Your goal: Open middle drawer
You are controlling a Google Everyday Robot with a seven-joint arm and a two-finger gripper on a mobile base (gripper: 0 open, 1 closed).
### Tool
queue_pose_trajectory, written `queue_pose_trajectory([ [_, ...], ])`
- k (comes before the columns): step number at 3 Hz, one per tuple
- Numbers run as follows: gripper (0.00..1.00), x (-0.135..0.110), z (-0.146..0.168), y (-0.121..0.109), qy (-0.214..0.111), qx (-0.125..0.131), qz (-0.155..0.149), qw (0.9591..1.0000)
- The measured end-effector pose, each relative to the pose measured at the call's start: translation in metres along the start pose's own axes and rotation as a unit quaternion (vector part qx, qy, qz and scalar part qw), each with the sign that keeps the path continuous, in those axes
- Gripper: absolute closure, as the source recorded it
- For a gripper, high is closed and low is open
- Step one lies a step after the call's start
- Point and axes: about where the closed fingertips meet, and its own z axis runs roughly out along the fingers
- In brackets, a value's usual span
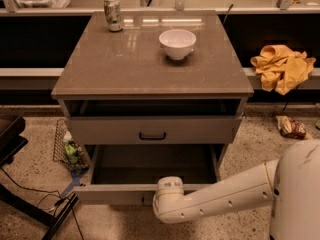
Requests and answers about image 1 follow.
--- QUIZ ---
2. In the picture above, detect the brown snack packet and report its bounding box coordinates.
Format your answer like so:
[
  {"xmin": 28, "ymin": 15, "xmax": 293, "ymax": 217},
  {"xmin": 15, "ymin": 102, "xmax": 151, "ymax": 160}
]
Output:
[{"xmin": 276, "ymin": 116, "xmax": 312, "ymax": 140}]

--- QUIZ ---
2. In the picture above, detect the white ceramic bowl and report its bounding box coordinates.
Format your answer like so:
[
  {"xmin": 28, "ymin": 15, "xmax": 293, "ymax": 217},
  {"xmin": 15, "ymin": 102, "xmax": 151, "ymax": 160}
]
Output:
[{"xmin": 159, "ymin": 29, "xmax": 197, "ymax": 60}]

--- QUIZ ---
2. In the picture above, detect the black chair base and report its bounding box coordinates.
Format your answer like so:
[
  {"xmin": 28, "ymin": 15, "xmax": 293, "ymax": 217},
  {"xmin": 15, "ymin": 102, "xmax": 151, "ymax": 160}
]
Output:
[{"xmin": 0, "ymin": 115, "xmax": 80, "ymax": 240}]

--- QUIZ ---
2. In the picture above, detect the blue tape strip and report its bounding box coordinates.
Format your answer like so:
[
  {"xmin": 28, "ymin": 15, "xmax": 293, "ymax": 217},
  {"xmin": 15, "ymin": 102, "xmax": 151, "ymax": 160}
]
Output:
[{"xmin": 60, "ymin": 171, "xmax": 82, "ymax": 198}]

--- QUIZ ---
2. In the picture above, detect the yellow crumpled cloth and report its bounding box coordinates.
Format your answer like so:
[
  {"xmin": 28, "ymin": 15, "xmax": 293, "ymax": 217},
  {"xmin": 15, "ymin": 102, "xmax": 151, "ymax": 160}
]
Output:
[{"xmin": 250, "ymin": 45, "xmax": 316, "ymax": 95}]

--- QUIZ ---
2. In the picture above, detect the green white soda can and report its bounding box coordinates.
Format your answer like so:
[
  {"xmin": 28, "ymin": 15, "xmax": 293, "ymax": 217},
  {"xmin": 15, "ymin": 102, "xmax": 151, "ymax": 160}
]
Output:
[{"xmin": 104, "ymin": 0, "xmax": 123, "ymax": 32}]

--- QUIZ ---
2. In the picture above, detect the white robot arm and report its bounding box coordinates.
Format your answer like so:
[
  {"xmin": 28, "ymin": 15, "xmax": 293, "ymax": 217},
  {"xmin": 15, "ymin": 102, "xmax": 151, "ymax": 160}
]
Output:
[{"xmin": 153, "ymin": 139, "xmax": 320, "ymax": 240}]

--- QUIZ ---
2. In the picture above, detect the grey drawer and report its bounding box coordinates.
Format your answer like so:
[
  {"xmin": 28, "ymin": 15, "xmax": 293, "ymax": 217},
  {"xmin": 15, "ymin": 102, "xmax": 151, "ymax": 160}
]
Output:
[
  {"xmin": 75, "ymin": 144, "xmax": 217, "ymax": 206},
  {"xmin": 66, "ymin": 116, "xmax": 242, "ymax": 145}
]

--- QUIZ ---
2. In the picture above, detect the green snack bag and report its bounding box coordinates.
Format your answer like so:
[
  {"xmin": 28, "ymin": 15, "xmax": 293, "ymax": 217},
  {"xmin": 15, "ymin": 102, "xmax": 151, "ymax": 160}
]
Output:
[{"xmin": 65, "ymin": 141, "xmax": 79, "ymax": 164}]

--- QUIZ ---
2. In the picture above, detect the wire mesh basket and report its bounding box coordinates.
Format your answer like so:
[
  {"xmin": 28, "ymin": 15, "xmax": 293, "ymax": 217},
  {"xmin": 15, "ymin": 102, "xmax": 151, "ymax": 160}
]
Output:
[{"xmin": 53, "ymin": 119, "xmax": 89, "ymax": 172}]

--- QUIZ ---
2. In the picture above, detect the grey drawer cabinet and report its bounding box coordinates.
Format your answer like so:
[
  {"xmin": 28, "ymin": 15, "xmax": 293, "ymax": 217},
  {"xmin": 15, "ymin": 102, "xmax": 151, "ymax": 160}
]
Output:
[{"xmin": 51, "ymin": 10, "xmax": 254, "ymax": 202}]

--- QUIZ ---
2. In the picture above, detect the black floor cable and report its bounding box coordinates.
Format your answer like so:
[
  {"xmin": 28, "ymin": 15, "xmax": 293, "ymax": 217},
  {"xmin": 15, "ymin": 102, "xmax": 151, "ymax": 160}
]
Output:
[{"xmin": 0, "ymin": 167, "xmax": 84, "ymax": 240}]

